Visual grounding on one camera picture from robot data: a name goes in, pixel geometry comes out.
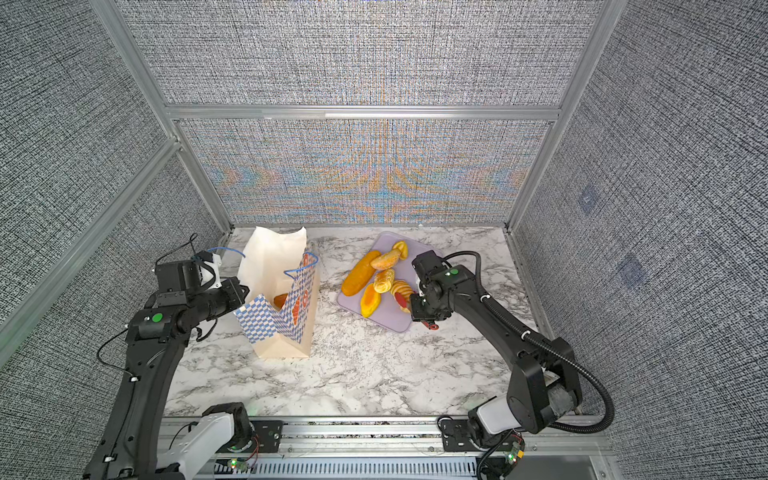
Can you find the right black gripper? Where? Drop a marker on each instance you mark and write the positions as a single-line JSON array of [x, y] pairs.
[[418, 313]]

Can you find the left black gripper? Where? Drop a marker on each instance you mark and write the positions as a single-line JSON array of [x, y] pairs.
[[231, 285]]

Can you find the red kitchen tongs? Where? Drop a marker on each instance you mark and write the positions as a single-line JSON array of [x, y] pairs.
[[402, 296]]

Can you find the dark orange oval bread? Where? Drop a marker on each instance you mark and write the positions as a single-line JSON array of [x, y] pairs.
[[279, 301]]

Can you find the blue checkered paper bag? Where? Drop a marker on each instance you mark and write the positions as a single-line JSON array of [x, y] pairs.
[[282, 275]]

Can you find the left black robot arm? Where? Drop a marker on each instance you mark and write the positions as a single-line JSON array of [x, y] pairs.
[[156, 339]]

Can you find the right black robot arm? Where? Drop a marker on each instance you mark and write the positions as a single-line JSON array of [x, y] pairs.
[[544, 383]]

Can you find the ridged yellow spiral bread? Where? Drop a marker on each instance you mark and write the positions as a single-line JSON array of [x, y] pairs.
[[399, 283]]

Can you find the golden oval bread roll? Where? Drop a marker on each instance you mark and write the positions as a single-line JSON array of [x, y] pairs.
[[386, 261]]

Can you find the small yellow croissant bread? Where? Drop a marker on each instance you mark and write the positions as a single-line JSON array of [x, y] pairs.
[[402, 247]]

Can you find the long orange baguette bread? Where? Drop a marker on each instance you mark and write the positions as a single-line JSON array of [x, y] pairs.
[[360, 274]]

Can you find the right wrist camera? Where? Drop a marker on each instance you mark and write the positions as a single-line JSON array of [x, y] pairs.
[[426, 264]]

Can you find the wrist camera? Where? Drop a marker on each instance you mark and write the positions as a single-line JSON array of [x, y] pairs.
[[195, 275], [426, 264]]

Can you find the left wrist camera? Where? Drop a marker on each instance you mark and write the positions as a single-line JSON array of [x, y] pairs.
[[195, 275]]

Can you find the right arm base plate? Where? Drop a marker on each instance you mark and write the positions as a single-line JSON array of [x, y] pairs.
[[455, 435]]

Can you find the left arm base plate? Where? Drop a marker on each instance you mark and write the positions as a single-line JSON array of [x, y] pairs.
[[266, 437]]

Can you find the aluminium front rail frame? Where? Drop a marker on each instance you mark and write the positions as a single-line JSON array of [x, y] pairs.
[[392, 447]]

